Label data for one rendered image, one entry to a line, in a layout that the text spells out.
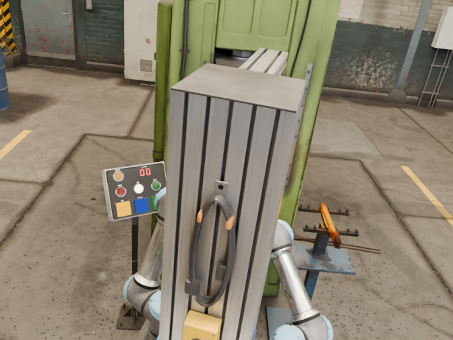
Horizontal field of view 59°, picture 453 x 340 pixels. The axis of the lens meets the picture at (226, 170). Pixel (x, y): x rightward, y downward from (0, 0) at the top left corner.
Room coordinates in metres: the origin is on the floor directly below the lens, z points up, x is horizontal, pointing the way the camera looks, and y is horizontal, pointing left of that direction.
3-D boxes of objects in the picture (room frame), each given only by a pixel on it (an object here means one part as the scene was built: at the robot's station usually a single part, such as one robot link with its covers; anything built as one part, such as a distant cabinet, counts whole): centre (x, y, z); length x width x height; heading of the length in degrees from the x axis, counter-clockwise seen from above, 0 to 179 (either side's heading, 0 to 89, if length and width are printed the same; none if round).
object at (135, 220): (1.96, 0.51, 0.54); 0.04 x 0.04 x 1.08; 8
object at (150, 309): (1.15, 0.18, 0.98); 0.13 x 0.12 x 0.14; 52
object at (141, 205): (1.85, 0.44, 1.01); 0.07 x 0.05 x 0.07; 123
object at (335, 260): (2.00, -0.63, 0.71); 0.40 x 0.30 x 0.02; 93
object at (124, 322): (1.96, 0.51, 0.05); 0.22 x 0.22 x 0.09; 8
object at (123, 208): (1.80, 0.53, 1.01); 0.07 x 0.05 x 0.07; 123
